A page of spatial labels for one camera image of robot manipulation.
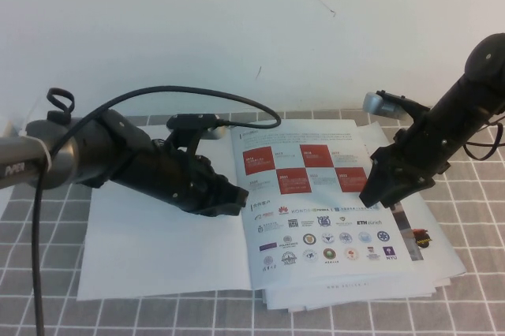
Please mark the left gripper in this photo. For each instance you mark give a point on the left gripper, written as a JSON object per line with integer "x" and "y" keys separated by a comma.
{"x": 169, "y": 174}

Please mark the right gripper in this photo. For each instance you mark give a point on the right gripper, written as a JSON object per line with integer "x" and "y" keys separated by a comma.
{"x": 414, "y": 162}

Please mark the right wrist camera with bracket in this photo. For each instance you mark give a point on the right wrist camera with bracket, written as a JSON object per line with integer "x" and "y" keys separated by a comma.
{"x": 375, "y": 101}

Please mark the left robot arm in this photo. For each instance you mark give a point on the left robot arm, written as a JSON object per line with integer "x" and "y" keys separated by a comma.
{"x": 67, "y": 158}

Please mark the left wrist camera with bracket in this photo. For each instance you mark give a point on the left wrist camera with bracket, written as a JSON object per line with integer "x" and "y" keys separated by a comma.
{"x": 193, "y": 119}

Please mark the white book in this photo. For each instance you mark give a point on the white book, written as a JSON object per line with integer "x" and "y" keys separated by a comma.
{"x": 158, "y": 249}

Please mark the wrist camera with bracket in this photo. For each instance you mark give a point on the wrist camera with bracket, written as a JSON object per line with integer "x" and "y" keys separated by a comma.
{"x": 375, "y": 101}
{"x": 193, "y": 119}

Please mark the brochure with robot photo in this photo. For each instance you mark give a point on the brochure with robot photo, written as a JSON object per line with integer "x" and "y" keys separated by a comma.
{"x": 410, "y": 225}

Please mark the grey checked tablecloth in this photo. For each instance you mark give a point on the grey checked tablecloth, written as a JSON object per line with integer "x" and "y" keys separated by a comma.
{"x": 473, "y": 233}

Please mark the white brochure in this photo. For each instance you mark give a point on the white brochure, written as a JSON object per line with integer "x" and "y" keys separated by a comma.
{"x": 446, "y": 249}
{"x": 432, "y": 290}

